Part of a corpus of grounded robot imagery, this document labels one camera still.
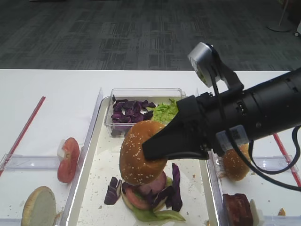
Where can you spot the left red strip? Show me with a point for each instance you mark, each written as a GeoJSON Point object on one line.
{"type": "Point", "coordinates": [21, 135]}

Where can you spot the clear rail of tray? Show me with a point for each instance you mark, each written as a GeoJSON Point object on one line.
{"type": "Point", "coordinates": [213, 194]}
{"type": "Point", "coordinates": [65, 216]}

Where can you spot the white block behind tomato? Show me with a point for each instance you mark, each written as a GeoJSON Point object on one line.
{"type": "Point", "coordinates": [60, 150]}

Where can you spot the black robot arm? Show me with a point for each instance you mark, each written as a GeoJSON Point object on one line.
{"type": "Point", "coordinates": [267, 108]}

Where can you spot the clear rail right of tray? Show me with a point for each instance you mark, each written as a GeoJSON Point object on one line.
{"type": "Point", "coordinates": [213, 194]}

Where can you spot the sesame bun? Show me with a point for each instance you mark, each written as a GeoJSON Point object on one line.
{"type": "Point", "coordinates": [133, 166]}
{"type": "Point", "coordinates": [234, 166]}

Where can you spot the green lettuce leaf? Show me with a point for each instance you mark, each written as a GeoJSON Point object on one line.
{"type": "Point", "coordinates": [148, 215]}

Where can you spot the clear holder upper left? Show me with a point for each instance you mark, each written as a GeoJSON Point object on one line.
{"type": "Point", "coordinates": [29, 162]}

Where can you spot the clear rail left of tray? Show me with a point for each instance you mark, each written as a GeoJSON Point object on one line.
{"type": "Point", "coordinates": [65, 216]}

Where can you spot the metal stand base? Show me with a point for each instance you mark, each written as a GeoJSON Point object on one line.
{"type": "Point", "coordinates": [281, 26]}

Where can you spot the clear holder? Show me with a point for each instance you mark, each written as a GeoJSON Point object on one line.
{"type": "Point", "coordinates": [281, 221]}
{"type": "Point", "coordinates": [29, 162]}
{"type": "Point", "coordinates": [271, 163]}

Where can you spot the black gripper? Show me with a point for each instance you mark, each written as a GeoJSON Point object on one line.
{"type": "Point", "coordinates": [188, 136]}

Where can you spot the tomato slices stack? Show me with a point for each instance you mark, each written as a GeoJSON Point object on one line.
{"type": "Point", "coordinates": [67, 167]}

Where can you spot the purple cabbage on ham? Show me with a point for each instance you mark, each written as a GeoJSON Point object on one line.
{"type": "Point", "coordinates": [166, 192]}

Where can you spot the tomato slice on burger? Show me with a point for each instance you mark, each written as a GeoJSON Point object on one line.
{"type": "Point", "coordinates": [132, 200]}

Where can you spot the white metal tray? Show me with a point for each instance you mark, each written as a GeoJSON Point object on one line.
{"type": "Point", "coordinates": [102, 164]}

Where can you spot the pink ham slice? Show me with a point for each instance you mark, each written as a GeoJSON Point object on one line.
{"type": "Point", "coordinates": [155, 186]}

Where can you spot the clear plastic container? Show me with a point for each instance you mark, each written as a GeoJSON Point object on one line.
{"type": "Point", "coordinates": [155, 95]}

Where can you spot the chopped purple cabbage pile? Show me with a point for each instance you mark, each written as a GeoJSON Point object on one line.
{"type": "Point", "coordinates": [126, 111]}

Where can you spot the red strip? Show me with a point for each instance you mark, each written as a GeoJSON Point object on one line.
{"type": "Point", "coordinates": [285, 154]}
{"type": "Point", "coordinates": [21, 135]}

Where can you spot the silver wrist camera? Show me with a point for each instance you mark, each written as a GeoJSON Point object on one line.
{"type": "Point", "coordinates": [209, 67]}

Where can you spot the white block behind bacon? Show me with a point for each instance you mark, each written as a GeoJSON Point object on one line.
{"type": "Point", "coordinates": [258, 218]}

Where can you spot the bottom bun half upright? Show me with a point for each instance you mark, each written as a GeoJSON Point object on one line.
{"type": "Point", "coordinates": [40, 208]}

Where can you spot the bacon meat slices stack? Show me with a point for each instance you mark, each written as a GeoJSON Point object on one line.
{"type": "Point", "coordinates": [238, 210]}

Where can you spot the purple cabbage piece left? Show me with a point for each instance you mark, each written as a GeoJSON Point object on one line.
{"type": "Point", "coordinates": [113, 191]}

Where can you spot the clear holder upper right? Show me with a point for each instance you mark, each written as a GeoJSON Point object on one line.
{"type": "Point", "coordinates": [271, 163]}

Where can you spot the clear holder lower right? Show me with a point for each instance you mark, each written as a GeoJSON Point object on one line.
{"type": "Point", "coordinates": [281, 221]}

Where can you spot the long purple cabbage strip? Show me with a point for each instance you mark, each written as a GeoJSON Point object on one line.
{"type": "Point", "coordinates": [176, 198]}

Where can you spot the bottom bun on tray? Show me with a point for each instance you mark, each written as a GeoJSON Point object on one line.
{"type": "Point", "coordinates": [151, 202]}

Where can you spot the chopped green lettuce pile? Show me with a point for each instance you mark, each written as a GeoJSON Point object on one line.
{"type": "Point", "coordinates": [164, 113]}

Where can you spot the right red strip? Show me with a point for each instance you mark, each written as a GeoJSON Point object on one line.
{"type": "Point", "coordinates": [285, 154]}

